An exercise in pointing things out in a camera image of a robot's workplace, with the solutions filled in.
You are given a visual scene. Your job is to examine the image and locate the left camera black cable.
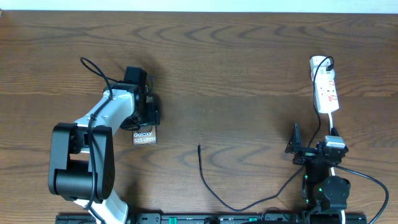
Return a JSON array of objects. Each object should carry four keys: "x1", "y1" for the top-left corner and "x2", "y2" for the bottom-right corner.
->
[{"x1": 80, "y1": 57, "x2": 125, "y2": 224}]

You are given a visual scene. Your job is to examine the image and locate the white power strip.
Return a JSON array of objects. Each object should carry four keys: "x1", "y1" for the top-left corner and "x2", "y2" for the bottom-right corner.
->
[{"x1": 310, "y1": 55, "x2": 339, "y2": 114}]

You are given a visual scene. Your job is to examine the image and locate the white power strip cord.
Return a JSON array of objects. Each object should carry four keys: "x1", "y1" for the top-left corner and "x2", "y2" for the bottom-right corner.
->
[{"x1": 327, "y1": 112, "x2": 346, "y2": 224}]

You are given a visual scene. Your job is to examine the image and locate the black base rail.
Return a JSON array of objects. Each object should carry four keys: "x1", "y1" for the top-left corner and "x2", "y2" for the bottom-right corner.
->
[{"x1": 55, "y1": 212, "x2": 368, "y2": 224}]

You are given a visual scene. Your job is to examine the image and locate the black USB plug in strip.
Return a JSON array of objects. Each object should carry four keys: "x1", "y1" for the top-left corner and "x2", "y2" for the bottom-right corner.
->
[{"x1": 326, "y1": 64, "x2": 334, "y2": 72}]

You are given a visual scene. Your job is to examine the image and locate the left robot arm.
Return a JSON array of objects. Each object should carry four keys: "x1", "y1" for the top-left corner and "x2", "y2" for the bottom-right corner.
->
[{"x1": 48, "y1": 83, "x2": 160, "y2": 223}]

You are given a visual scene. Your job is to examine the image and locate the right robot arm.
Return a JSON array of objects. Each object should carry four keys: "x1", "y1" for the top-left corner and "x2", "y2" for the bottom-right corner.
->
[{"x1": 285, "y1": 125, "x2": 351, "y2": 223}]

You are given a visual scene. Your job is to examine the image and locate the black USB charging cable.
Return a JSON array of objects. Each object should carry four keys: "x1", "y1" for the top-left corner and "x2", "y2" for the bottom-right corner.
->
[{"x1": 197, "y1": 56, "x2": 335, "y2": 213}]

